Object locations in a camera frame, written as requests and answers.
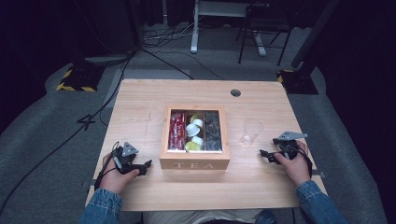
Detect slanted black stand pole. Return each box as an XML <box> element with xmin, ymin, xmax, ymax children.
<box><xmin>290</xmin><ymin>0</ymin><xmax>342</xmax><ymax>70</ymax></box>

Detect person's left hand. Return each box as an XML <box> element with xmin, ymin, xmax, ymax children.
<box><xmin>100</xmin><ymin>152</ymin><xmax>140</xmax><ymax>195</ymax></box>

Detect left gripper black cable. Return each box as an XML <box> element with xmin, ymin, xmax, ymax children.
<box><xmin>93</xmin><ymin>141</ymin><xmax>121</xmax><ymax>191</ymax></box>

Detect large yellow-green capsule pod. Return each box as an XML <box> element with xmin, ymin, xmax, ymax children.
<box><xmin>185</xmin><ymin>141</ymin><xmax>202</xmax><ymax>153</ymax></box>

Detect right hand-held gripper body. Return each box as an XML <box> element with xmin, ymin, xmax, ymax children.
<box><xmin>273</xmin><ymin>131</ymin><xmax>308</xmax><ymax>161</ymax></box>

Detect grey table bracket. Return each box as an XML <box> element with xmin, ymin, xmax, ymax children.
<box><xmin>306</xmin><ymin>169</ymin><xmax>327</xmax><ymax>179</ymax></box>
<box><xmin>81</xmin><ymin>178</ymin><xmax>101</xmax><ymax>190</ymax></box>

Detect thick black floor cable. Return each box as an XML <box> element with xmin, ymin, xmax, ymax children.
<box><xmin>138</xmin><ymin>46</ymin><xmax>194</xmax><ymax>80</ymax></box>

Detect white desk frame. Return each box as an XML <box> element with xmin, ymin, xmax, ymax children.
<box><xmin>190</xmin><ymin>0</ymin><xmax>269</xmax><ymax>57</ymax></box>

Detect clear plastic cup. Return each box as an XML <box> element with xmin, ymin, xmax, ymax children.
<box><xmin>240</xmin><ymin>119</ymin><xmax>264</xmax><ymax>146</ymax></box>

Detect wooden compartment box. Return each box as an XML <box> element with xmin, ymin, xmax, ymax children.
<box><xmin>159</xmin><ymin>105</ymin><xmax>232</xmax><ymax>171</ymax></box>

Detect thin black floor cable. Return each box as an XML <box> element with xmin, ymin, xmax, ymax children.
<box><xmin>153</xmin><ymin>49</ymin><xmax>226</xmax><ymax>81</ymax></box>

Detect long black floor cable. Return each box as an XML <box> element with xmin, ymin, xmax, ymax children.
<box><xmin>0</xmin><ymin>46</ymin><xmax>140</xmax><ymax>217</ymax></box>

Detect row of red sachets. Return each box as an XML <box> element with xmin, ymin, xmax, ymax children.
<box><xmin>168</xmin><ymin>111</ymin><xmax>187</xmax><ymax>151</ymax></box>

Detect person's denim jacket hem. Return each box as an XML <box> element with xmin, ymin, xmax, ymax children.
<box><xmin>254</xmin><ymin>208</ymin><xmax>278</xmax><ymax>224</ymax></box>

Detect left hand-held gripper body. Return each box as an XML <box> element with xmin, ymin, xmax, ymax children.
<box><xmin>111</xmin><ymin>141</ymin><xmax>142</xmax><ymax>175</ymax></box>

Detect black chair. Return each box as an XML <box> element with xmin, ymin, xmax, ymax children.
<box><xmin>235</xmin><ymin>2</ymin><xmax>294</xmax><ymax>67</ymax></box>

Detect person's right hand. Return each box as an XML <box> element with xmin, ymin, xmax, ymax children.
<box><xmin>274</xmin><ymin>140</ymin><xmax>312</xmax><ymax>188</ymax></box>

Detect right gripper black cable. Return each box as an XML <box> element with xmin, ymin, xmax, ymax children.
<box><xmin>292</xmin><ymin>143</ymin><xmax>314</xmax><ymax>181</ymax></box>

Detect pile of dark tea packets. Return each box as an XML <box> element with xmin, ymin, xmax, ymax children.
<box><xmin>204</xmin><ymin>112</ymin><xmax>223</xmax><ymax>152</ymax></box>

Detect bundle of floor cables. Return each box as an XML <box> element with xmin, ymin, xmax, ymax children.
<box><xmin>141</xmin><ymin>21</ymin><xmax>196</xmax><ymax>49</ymax></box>

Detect hazard-striped black stand base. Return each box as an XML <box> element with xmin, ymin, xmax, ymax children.
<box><xmin>276</xmin><ymin>68</ymin><xmax>319</xmax><ymax>95</ymax></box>
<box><xmin>55</xmin><ymin>63</ymin><xmax>106</xmax><ymax>93</ymax></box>

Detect glass-paned wooden box lid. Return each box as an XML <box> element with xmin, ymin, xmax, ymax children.
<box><xmin>163</xmin><ymin>105</ymin><xmax>228</xmax><ymax>154</ymax></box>

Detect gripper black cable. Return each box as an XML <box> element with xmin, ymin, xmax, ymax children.
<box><xmin>93</xmin><ymin>141</ymin><xmax>121</xmax><ymax>191</ymax></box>
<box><xmin>292</xmin><ymin>143</ymin><xmax>314</xmax><ymax>181</ymax></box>

